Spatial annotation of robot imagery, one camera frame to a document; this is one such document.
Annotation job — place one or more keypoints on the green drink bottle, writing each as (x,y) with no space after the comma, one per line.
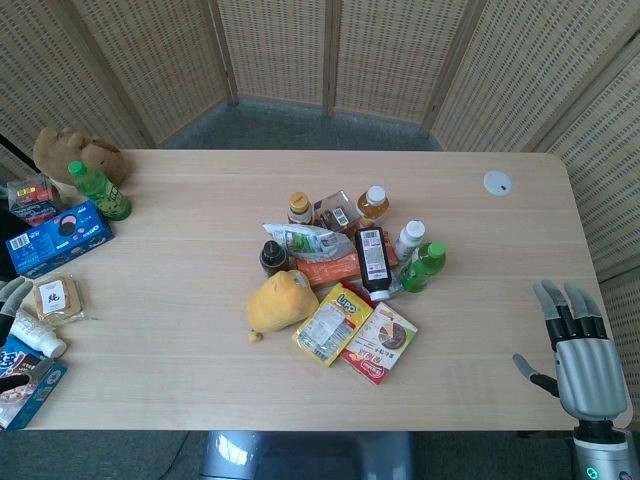
(422,267)

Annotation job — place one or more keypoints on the white plastic bottle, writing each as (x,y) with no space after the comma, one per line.
(410,240)

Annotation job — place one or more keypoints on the white lotion bottle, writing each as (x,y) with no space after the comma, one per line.
(35,335)

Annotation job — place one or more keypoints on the yellow plush toy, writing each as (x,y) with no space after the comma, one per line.
(281,305)

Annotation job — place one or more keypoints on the blue Oreo cookie box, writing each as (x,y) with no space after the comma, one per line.
(57,239)

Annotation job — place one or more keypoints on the woven folding screen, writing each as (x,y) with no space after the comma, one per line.
(320,60)

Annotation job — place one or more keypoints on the yellow Lipo snack bag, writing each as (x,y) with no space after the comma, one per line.
(332,325)

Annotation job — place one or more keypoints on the green tea bottle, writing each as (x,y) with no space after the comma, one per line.
(102,192)

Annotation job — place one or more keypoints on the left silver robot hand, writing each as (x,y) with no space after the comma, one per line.
(11,300)

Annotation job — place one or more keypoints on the clear box with red fruit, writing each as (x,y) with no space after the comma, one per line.
(34,197)

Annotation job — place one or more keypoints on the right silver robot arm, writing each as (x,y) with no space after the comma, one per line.
(602,447)

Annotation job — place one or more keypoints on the orange juice bottle white cap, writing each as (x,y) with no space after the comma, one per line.
(372,202)

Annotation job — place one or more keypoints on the black bottle with white label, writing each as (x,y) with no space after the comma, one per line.
(374,260)

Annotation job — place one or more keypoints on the clear plastic pastry box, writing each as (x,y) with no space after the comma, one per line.
(339,211)

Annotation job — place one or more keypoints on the brown plush toy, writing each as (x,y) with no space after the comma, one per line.
(75,152)

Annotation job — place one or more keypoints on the blue cereal box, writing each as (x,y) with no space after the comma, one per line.
(27,382)

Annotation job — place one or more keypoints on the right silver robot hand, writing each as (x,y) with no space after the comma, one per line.
(590,370)

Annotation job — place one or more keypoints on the brown wrapped pastry pack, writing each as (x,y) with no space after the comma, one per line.
(57,298)

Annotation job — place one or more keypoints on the silver green snack bag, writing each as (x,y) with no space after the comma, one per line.
(305,241)

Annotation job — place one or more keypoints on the red and white snack bag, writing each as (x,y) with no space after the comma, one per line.
(381,345)

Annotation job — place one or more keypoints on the brown jar with yellow lid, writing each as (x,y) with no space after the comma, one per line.
(300,207)

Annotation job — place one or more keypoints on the orange snack package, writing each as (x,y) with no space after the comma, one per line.
(327,270)

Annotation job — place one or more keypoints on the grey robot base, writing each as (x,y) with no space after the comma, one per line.
(305,455)

